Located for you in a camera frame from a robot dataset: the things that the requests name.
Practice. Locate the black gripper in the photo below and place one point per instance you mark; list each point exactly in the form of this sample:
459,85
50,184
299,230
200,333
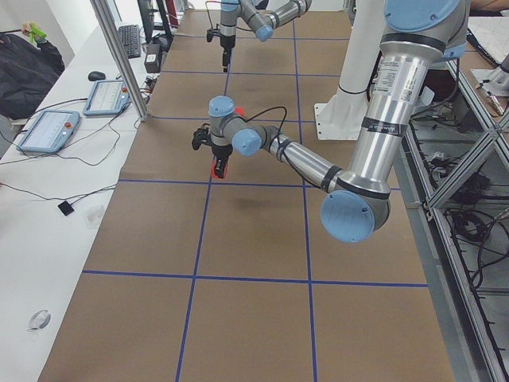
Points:
221,152
227,43

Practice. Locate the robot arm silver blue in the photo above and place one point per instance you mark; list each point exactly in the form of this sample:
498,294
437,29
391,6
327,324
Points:
417,34
261,24

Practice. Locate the black power adapter box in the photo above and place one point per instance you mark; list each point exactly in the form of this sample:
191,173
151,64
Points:
153,57

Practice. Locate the black keyboard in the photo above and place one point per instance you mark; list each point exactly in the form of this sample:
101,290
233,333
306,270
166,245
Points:
130,39

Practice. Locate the far blue teach pendant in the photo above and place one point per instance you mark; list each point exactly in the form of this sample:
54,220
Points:
107,97

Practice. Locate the blue teach pendant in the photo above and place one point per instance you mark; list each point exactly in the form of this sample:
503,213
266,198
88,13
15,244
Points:
50,131
107,97

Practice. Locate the black computer mouse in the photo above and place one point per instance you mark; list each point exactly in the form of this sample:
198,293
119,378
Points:
96,75

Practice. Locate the small black square device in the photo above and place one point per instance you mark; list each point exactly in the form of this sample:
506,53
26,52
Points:
65,208

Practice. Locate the near blue teach pendant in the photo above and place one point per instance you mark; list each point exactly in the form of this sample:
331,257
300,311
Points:
50,131

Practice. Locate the seated person in black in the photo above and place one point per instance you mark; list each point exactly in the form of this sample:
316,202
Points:
28,72

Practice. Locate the clear tape dispenser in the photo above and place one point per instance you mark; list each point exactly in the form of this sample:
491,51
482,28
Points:
39,320

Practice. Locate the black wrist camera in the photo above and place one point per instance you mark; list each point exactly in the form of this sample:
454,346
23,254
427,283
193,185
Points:
212,32
201,137

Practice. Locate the white central pedestal column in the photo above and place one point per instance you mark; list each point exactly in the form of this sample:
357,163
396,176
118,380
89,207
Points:
341,117

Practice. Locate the aluminium frame post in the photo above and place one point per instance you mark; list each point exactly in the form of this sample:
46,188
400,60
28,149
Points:
107,24

